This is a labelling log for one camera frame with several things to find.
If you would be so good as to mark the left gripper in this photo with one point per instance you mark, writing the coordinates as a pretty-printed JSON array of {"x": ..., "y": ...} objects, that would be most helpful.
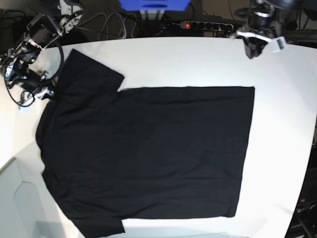
[{"x": 254, "y": 41}]

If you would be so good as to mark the black T-shirt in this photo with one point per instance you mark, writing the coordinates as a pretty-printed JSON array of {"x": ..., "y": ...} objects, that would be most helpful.
[{"x": 145, "y": 153}]

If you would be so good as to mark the grey cabinet beside table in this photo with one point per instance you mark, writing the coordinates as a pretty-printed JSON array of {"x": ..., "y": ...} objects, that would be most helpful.
[{"x": 22, "y": 213}]

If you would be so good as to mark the black power strip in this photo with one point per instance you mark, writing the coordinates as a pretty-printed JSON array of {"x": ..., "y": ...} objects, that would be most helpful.
[{"x": 206, "y": 26}]

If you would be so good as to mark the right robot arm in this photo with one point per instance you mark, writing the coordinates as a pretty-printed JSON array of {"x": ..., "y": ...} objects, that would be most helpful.
[{"x": 41, "y": 32}]

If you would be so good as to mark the blue plastic bin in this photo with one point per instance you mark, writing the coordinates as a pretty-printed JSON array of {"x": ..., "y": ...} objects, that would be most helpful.
[{"x": 171, "y": 5}]

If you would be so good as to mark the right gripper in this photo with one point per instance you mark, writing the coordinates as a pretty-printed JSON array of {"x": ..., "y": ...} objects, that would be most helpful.
[{"x": 34, "y": 85}]

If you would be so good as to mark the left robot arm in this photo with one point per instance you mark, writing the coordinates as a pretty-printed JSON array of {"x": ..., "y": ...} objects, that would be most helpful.
[{"x": 264, "y": 25}]

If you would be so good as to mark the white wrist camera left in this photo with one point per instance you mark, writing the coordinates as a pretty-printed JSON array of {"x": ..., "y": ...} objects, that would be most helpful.
[{"x": 278, "y": 44}]

